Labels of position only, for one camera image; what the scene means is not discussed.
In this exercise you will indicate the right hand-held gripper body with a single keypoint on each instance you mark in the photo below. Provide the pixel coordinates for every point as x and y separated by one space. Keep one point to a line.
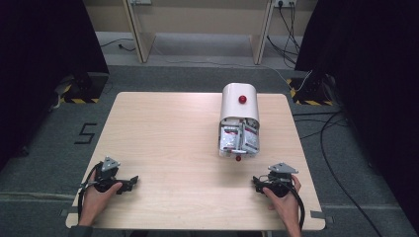
278 184

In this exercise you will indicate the white wall socket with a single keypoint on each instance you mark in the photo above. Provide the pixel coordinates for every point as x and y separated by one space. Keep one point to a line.
285 2

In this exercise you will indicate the black stand base hazard tape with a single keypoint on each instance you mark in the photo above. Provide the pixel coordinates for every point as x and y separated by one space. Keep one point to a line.
87 89
309 94

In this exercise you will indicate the white lid with red knob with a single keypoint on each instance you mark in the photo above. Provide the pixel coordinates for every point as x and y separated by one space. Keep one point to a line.
238 108

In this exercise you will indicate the beige wooden desk frame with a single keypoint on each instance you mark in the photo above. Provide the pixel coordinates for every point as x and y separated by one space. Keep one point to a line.
201 19

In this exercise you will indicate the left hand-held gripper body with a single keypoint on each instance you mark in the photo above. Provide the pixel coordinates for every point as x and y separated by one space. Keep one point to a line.
108 176

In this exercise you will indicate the black curtain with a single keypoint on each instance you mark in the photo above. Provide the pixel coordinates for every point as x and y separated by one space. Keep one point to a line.
39 65
372 82

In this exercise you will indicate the silver packet with red label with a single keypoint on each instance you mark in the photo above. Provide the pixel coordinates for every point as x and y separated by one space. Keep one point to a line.
230 138
250 136

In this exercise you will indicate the grey tape patch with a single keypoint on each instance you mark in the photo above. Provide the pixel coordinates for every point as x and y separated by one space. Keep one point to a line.
321 217
64 212

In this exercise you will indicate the person's left hand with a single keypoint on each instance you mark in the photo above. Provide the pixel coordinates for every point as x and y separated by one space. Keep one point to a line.
95 200

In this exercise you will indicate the person's right hand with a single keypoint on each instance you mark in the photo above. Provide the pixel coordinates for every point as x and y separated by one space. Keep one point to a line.
286 207

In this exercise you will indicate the white box with red knob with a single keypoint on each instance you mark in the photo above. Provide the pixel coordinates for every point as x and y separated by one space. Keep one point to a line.
238 153

